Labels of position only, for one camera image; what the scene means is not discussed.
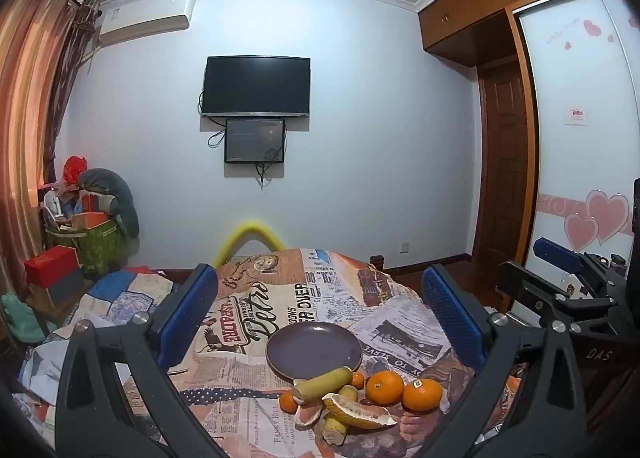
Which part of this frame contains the red box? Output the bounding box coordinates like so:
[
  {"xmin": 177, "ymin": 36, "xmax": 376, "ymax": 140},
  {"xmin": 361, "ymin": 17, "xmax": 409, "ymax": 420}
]
[{"xmin": 24, "ymin": 245, "xmax": 83, "ymax": 286}]

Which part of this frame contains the dark purple plate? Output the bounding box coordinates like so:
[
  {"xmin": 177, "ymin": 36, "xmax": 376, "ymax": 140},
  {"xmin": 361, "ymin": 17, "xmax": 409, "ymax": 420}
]
[{"xmin": 265, "ymin": 322, "xmax": 363, "ymax": 383}]

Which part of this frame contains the yellow-green banana piece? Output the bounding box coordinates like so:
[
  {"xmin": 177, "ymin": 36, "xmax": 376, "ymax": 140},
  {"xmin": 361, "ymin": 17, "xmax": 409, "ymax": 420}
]
[
  {"xmin": 291, "ymin": 366, "xmax": 353, "ymax": 401},
  {"xmin": 322, "ymin": 384, "xmax": 360, "ymax": 446}
]

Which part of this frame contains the red plastic bag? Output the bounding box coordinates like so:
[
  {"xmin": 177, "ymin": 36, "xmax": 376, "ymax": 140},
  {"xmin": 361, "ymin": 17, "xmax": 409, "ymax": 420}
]
[{"xmin": 62, "ymin": 156, "xmax": 91, "ymax": 189}]

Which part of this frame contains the wooden overhead cabinet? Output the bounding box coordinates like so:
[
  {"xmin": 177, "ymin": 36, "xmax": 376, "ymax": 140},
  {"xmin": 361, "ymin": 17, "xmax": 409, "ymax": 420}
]
[{"xmin": 417, "ymin": 0, "xmax": 611, "ymax": 68}]

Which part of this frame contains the green storage box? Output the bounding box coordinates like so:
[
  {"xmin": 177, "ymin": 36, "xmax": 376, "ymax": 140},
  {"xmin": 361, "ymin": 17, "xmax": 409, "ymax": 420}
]
[{"xmin": 47, "ymin": 218, "xmax": 128, "ymax": 273}]

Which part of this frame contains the yellow foam tube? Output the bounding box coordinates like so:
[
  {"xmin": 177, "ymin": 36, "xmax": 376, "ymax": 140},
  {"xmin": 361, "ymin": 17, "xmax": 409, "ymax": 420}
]
[{"xmin": 214, "ymin": 222, "xmax": 286, "ymax": 269}]

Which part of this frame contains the grey plush pillow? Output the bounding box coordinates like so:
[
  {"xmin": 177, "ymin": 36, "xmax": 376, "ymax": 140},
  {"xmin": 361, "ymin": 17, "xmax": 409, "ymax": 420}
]
[{"xmin": 77, "ymin": 169, "xmax": 142, "ymax": 239}]

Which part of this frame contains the brown potato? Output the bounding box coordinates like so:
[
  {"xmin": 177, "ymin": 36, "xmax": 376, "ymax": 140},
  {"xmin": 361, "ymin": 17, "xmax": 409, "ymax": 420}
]
[{"xmin": 294, "ymin": 403, "xmax": 326, "ymax": 431}]

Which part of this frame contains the white heart-print wardrobe door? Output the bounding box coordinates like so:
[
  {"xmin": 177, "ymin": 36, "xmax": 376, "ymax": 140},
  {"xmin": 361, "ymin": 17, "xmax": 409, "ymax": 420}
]
[{"xmin": 517, "ymin": 0, "xmax": 640, "ymax": 269}]

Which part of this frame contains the teal cloth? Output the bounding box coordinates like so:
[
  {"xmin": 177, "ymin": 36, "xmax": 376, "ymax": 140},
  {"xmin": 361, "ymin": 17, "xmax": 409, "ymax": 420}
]
[{"xmin": 0, "ymin": 293, "xmax": 47, "ymax": 345}]

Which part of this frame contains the grey box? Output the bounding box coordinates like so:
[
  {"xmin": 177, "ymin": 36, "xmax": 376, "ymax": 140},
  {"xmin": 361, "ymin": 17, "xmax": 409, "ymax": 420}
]
[{"xmin": 44, "ymin": 268, "xmax": 86, "ymax": 305}]

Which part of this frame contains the large orange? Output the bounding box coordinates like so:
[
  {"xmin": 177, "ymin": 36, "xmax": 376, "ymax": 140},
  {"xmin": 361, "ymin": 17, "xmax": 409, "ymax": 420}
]
[{"xmin": 365, "ymin": 370, "xmax": 405, "ymax": 406}]

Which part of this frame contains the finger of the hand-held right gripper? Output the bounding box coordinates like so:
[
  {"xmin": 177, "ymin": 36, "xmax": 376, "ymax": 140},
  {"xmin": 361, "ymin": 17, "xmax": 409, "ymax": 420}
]
[
  {"xmin": 496, "ymin": 260, "xmax": 623, "ymax": 333},
  {"xmin": 532, "ymin": 237, "xmax": 628, "ymax": 289}
]

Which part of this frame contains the small black wall monitor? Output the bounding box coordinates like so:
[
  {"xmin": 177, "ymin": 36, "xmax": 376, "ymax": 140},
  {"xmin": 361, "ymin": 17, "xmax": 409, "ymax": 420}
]
[{"xmin": 224, "ymin": 119, "xmax": 286, "ymax": 165}]

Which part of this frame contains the printed blanket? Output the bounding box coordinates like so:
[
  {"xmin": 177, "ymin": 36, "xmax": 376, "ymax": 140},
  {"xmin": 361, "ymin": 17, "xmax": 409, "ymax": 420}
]
[{"xmin": 15, "ymin": 248, "xmax": 526, "ymax": 458}]

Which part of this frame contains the dark brown curtain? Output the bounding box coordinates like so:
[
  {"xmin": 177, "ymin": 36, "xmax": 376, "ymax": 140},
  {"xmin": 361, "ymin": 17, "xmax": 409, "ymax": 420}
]
[{"xmin": 42, "ymin": 0, "xmax": 101, "ymax": 183}]

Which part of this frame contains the striped orange curtain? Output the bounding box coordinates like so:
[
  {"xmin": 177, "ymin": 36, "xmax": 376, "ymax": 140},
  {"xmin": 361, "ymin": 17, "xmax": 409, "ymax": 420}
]
[{"xmin": 0, "ymin": 0, "xmax": 76, "ymax": 299}]

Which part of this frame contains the yellow pomelo wedge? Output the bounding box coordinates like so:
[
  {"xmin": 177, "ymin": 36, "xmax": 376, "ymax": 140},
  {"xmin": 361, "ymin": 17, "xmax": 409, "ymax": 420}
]
[{"xmin": 321, "ymin": 392, "xmax": 398, "ymax": 430}]

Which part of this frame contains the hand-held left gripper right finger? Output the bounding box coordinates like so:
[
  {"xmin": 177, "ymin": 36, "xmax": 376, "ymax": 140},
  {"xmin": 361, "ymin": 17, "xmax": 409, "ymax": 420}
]
[{"xmin": 421, "ymin": 263, "xmax": 588, "ymax": 458}]

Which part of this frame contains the black wall television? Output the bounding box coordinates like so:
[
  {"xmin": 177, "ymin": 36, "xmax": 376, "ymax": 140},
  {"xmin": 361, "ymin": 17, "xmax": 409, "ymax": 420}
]
[{"xmin": 201, "ymin": 56, "xmax": 311, "ymax": 119}]

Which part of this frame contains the orange with sticker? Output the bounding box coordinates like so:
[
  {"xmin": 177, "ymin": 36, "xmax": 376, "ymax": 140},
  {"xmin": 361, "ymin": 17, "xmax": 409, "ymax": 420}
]
[{"xmin": 402, "ymin": 379, "xmax": 445, "ymax": 413}]

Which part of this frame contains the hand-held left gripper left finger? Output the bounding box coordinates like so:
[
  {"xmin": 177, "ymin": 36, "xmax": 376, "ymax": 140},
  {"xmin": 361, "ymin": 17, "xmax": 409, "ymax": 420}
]
[{"xmin": 54, "ymin": 263, "xmax": 227, "ymax": 458}]

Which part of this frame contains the wooden door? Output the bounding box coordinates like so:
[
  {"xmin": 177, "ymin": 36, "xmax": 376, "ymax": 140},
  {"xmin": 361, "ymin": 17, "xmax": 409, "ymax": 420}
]
[{"xmin": 477, "ymin": 60, "xmax": 531, "ymax": 269}]

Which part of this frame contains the white air conditioner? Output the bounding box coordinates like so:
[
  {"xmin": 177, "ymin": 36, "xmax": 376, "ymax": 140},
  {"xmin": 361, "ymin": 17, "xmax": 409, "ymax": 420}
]
[{"xmin": 97, "ymin": 0, "xmax": 195, "ymax": 46}]

